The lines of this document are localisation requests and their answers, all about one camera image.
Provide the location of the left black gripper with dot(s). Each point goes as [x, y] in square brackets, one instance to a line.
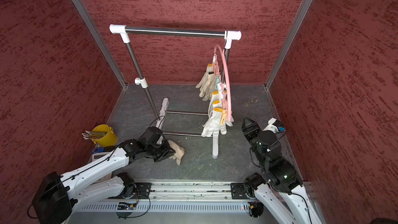
[167, 152]

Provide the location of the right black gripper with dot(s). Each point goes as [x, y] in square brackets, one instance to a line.
[252, 127]

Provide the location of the yellow clothespin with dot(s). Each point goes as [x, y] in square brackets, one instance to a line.
[224, 117]

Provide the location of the pink clip hanger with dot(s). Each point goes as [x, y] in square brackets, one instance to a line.
[222, 85]

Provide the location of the black cuff white glove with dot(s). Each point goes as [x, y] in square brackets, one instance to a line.
[209, 87]

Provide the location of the yellow cuff white glove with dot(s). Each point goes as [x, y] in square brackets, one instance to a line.
[204, 79]

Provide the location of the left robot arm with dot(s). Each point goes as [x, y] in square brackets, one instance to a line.
[58, 196]

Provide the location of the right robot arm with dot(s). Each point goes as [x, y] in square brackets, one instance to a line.
[278, 187]

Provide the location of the yellow cup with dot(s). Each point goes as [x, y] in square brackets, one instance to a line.
[109, 137]

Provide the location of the blue object behind calculator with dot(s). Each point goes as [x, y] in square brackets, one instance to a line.
[97, 150]

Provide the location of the white calculator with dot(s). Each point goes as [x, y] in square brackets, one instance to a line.
[97, 156]

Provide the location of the pencils in cup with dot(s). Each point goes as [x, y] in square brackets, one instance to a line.
[91, 135]

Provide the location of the clothes rack with steel bars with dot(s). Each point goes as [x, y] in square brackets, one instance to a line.
[124, 32]

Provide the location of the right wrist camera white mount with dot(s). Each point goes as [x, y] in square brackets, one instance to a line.
[274, 125]

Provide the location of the aluminium front rail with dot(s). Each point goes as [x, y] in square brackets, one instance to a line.
[161, 190]

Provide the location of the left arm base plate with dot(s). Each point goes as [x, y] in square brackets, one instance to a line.
[137, 190]

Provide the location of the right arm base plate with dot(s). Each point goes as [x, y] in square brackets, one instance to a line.
[242, 191]

